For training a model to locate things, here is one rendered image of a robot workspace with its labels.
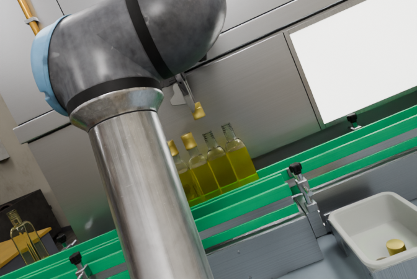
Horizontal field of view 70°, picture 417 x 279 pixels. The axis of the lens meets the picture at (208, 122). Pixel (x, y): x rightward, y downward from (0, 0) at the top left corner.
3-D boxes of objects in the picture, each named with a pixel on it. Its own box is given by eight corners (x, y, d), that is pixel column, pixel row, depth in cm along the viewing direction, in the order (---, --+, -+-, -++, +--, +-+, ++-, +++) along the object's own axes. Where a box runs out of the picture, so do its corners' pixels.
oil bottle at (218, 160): (249, 204, 91) (222, 141, 89) (251, 212, 86) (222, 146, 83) (233, 210, 92) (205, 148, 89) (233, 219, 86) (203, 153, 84)
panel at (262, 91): (443, 76, 97) (409, -25, 93) (450, 76, 94) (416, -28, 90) (191, 181, 104) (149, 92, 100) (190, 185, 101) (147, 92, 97)
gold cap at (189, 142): (197, 144, 88) (191, 130, 87) (197, 146, 84) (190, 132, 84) (187, 148, 88) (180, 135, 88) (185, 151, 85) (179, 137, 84)
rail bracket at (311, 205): (305, 190, 83) (288, 150, 82) (327, 218, 67) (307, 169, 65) (295, 194, 84) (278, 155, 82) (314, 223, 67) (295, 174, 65)
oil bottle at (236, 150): (267, 196, 91) (239, 133, 89) (270, 204, 86) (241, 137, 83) (250, 203, 92) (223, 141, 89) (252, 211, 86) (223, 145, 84)
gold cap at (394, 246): (415, 264, 60) (408, 245, 59) (398, 270, 60) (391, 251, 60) (404, 253, 63) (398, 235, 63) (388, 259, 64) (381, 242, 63)
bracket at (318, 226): (316, 215, 82) (307, 193, 82) (329, 232, 73) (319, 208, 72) (304, 220, 83) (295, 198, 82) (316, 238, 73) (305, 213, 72)
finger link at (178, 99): (178, 119, 84) (165, 89, 84) (197, 111, 83) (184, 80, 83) (175, 119, 81) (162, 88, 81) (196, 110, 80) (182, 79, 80)
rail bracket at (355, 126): (363, 147, 97) (349, 110, 95) (374, 152, 90) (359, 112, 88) (351, 152, 97) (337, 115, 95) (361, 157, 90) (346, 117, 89)
